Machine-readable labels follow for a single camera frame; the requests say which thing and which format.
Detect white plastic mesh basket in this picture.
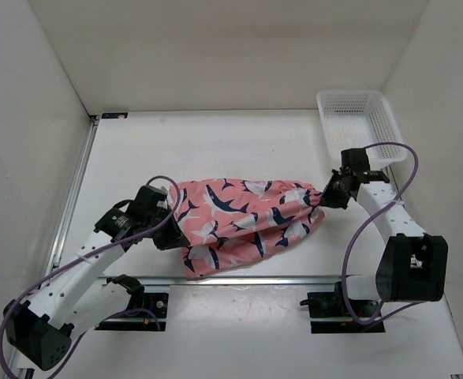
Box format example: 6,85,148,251
316,89,408,170

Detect pink shark print shorts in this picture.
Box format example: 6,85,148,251
168,178,324,279

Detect aluminium left rail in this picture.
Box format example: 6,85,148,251
41,114,101,277

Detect aluminium front rail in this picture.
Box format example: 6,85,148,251
135,276,340,287

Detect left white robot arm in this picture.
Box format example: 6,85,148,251
1,184,187,371

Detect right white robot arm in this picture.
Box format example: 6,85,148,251
319,148,448,316

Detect aluminium right rail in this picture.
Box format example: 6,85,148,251
383,165,401,194

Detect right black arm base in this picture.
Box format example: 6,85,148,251
299,282,386,334

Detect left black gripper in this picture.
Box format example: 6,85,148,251
144,205,190,250

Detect aluminium rail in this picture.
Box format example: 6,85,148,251
383,165,401,194
135,276,340,287
41,114,101,277

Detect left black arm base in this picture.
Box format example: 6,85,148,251
95,286,170,332

